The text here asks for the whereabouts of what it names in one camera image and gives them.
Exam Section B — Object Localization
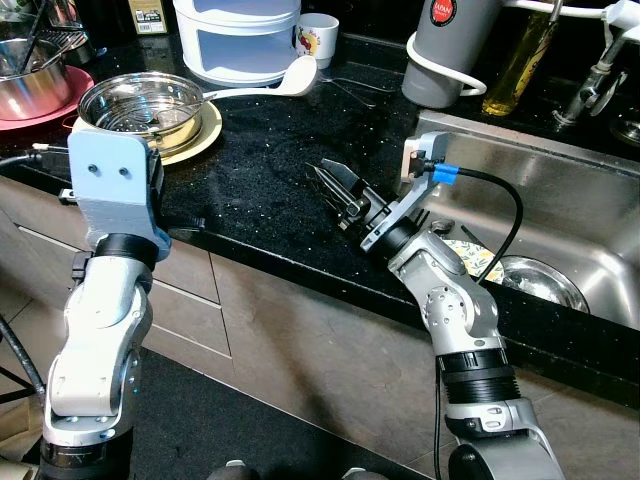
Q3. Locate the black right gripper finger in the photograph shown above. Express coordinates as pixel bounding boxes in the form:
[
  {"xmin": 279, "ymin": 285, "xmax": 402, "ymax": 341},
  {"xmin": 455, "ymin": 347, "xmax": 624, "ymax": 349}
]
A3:
[
  {"xmin": 319, "ymin": 161, "xmax": 373, "ymax": 206},
  {"xmin": 306, "ymin": 167, "xmax": 362, "ymax": 231}
]

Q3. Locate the chrome kitchen faucet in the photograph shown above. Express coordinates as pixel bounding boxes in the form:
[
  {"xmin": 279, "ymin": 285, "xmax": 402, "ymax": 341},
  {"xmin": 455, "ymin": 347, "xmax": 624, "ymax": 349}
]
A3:
[{"xmin": 552, "ymin": 0, "xmax": 640, "ymax": 129}]

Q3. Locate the pale yellow plate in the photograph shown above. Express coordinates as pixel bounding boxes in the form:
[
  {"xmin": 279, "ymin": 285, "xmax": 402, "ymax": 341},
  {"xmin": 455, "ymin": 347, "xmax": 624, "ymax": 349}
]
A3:
[{"xmin": 70, "ymin": 98, "xmax": 223, "ymax": 166}]

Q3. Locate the steel steamer pan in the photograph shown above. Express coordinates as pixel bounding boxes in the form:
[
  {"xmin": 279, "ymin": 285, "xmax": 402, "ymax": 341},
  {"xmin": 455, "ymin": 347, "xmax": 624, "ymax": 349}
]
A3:
[{"xmin": 78, "ymin": 72, "xmax": 206, "ymax": 151}]

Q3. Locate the floral print plate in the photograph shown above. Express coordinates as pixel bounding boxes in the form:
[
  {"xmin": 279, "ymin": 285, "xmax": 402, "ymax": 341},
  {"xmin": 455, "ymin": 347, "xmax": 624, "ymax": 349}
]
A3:
[{"xmin": 440, "ymin": 238, "xmax": 506, "ymax": 284}]

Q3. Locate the red round mat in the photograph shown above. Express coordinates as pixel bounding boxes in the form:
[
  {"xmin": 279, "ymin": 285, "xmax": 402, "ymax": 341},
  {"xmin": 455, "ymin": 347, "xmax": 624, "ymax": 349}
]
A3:
[{"xmin": 0, "ymin": 65, "xmax": 96, "ymax": 131}]

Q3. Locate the white printed mug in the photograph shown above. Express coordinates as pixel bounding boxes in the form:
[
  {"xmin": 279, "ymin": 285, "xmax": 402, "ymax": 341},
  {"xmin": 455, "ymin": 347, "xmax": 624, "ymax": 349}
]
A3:
[{"xmin": 293, "ymin": 13, "xmax": 339, "ymax": 69}]

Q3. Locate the white two-tier plastic container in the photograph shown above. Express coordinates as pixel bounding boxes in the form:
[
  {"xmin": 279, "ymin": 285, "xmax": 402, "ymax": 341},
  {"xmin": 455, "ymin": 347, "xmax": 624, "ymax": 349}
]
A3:
[{"xmin": 173, "ymin": 0, "xmax": 301, "ymax": 88}]

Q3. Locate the stainless steel cooking pot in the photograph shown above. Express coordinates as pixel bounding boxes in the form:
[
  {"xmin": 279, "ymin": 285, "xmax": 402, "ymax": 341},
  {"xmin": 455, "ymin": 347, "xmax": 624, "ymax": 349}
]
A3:
[{"xmin": 0, "ymin": 35, "xmax": 79, "ymax": 121}]

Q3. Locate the small yellow black box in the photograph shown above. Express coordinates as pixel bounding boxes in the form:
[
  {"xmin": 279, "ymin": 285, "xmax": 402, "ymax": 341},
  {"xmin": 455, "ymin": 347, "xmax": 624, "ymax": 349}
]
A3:
[{"xmin": 128, "ymin": 0, "xmax": 169, "ymax": 36}]

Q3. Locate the small stainless steel bowl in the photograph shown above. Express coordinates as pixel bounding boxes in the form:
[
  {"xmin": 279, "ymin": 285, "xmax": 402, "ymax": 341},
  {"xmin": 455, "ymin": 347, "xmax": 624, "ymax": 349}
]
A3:
[{"xmin": 495, "ymin": 255, "xmax": 591, "ymax": 313}]

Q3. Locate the stainless steel sink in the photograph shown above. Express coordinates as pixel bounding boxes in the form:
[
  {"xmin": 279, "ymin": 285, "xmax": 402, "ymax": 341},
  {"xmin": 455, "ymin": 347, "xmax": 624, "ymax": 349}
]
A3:
[{"xmin": 405, "ymin": 112, "xmax": 640, "ymax": 331}]

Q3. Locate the yellow cooking oil bottle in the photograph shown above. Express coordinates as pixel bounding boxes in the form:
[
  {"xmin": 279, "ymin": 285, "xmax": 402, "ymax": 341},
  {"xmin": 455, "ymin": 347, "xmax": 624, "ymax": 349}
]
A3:
[{"xmin": 483, "ymin": 0, "xmax": 561, "ymax": 118}]

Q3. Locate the black floor mat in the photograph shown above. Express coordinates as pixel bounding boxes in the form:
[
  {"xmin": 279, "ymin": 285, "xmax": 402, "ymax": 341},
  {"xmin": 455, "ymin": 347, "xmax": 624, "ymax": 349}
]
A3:
[{"xmin": 130, "ymin": 345, "xmax": 446, "ymax": 480}]

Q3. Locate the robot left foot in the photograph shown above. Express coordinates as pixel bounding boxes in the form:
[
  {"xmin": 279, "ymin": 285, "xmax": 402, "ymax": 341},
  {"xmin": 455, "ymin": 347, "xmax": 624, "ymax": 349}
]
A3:
[{"xmin": 213, "ymin": 460, "xmax": 263, "ymax": 480}]

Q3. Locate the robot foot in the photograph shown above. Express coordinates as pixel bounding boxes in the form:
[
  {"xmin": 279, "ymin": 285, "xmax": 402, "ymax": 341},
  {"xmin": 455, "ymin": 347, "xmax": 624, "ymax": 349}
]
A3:
[
  {"xmin": 213, "ymin": 460, "xmax": 263, "ymax": 480},
  {"xmin": 340, "ymin": 465, "xmax": 393, "ymax": 480}
]

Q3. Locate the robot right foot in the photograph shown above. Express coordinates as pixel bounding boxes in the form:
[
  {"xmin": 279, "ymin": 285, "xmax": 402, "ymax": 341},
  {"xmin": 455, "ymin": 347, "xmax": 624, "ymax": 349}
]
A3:
[{"xmin": 340, "ymin": 465, "xmax": 393, "ymax": 480}]

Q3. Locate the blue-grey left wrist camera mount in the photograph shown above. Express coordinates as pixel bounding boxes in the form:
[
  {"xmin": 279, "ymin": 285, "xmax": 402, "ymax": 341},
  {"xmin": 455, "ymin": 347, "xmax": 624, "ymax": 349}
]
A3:
[{"xmin": 68, "ymin": 135, "xmax": 171, "ymax": 263}]

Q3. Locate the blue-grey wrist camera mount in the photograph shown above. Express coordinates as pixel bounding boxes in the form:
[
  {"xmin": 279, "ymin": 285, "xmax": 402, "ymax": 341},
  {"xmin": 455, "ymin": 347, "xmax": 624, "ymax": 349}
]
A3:
[
  {"xmin": 68, "ymin": 135, "xmax": 171, "ymax": 263},
  {"xmin": 360, "ymin": 138, "xmax": 443, "ymax": 253}
]

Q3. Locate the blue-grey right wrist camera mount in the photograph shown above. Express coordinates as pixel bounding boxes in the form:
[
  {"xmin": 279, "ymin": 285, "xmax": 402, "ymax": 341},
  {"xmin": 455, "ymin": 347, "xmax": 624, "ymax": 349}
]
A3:
[{"xmin": 360, "ymin": 138, "xmax": 443, "ymax": 253}]

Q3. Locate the black right arm cable blue plug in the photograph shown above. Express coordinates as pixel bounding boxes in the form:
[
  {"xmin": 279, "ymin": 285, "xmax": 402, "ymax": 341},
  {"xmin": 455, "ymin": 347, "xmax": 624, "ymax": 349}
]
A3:
[{"xmin": 428, "ymin": 162, "xmax": 526, "ymax": 480}]

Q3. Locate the thin metal wire utensil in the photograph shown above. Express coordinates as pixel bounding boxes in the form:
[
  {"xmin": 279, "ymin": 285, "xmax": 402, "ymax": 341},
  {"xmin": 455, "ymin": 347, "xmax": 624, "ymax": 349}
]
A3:
[{"xmin": 325, "ymin": 75, "xmax": 406, "ymax": 109}]

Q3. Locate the grey thermos with white handle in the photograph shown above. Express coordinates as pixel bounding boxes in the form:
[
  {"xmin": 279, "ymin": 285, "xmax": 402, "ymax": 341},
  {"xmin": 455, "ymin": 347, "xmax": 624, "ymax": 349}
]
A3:
[{"xmin": 402, "ymin": 0, "xmax": 501, "ymax": 109}]

